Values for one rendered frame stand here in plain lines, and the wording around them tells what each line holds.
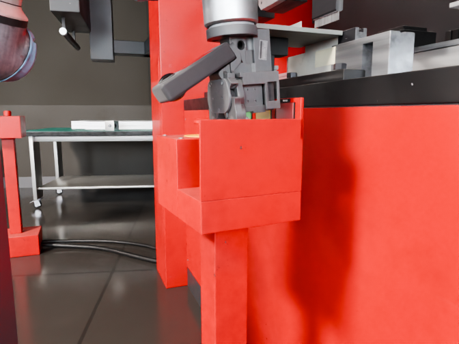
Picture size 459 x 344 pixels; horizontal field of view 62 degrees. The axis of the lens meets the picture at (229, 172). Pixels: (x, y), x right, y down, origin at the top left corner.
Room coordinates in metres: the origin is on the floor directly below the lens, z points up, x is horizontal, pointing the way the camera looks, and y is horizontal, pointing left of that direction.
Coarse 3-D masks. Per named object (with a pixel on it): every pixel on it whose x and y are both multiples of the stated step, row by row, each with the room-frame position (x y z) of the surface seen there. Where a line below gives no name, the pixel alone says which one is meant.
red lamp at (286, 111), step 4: (280, 104) 0.59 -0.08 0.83; (284, 104) 0.58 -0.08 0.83; (288, 104) 0.57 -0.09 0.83; (292, 104) 0.56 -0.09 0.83; (280, 108) 0.59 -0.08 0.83; (284, 108) 0.58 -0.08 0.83; (288, 108) 0.57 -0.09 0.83; (292, 108) 0.56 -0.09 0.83; (276, 112) 0.60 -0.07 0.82; (280, 112) 0.59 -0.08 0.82; (284, 112) 0.58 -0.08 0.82; (288, 112) 0.57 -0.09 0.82; (292, 112) 0.56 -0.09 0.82; (276, 116) 0.60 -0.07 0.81; (280, 116) 0.59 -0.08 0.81; (284, 116) 0.58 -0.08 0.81; (288, 116) 0.57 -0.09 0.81; (292, 116) 0.56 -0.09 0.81
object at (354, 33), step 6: (348, 30) 0.88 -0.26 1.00; (354, 30) 0.86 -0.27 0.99; (360, 30) 0.87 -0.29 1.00; (366, 30) 0.87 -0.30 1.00; (342, 36) 0.90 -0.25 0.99; (348, 36) 0.88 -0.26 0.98; (354, 36) 0.86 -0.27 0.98; (360, 36) 0.86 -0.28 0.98; (366, 36) 0.87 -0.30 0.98; (342, 42) 0.90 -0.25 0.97
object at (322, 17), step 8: (312, 0) 1.03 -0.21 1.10; (320, 0) 0.99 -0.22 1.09; (328, 0) 0.96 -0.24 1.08; (336, 0) 0.93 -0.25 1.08; (312, 8) 1.03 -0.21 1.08; (320, 8) 0.99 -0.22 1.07; (328, 8) 0.96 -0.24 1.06; (336, 8) 0.93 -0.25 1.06; (312, 16) 1.02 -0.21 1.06; (320, 16) 0.99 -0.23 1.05; (328, 16) 0.98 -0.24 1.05; (336, 16) 0.94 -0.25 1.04; (320, 24) 1.00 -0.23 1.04
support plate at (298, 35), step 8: (256, 24) 0.82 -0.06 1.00; (264, 24) 0.82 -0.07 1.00; (272, 32) 0.86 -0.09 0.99; (280, 32) 0.86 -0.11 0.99; (288, 32) 0.86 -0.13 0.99; (296, 32) 0.86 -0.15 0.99; (304, 32) 0.86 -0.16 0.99; (312, 32) 0.87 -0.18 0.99; (320, 32) 0.87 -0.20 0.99; (328, 32) 0.88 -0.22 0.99; (336, 32) 0.89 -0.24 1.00; (288, 40) 0.96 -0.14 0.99; (296, 40) 0.96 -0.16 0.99; (304, 40) 0.96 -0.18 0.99; (312, 40) 0.96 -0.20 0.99; (320, 40) 0.96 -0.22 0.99
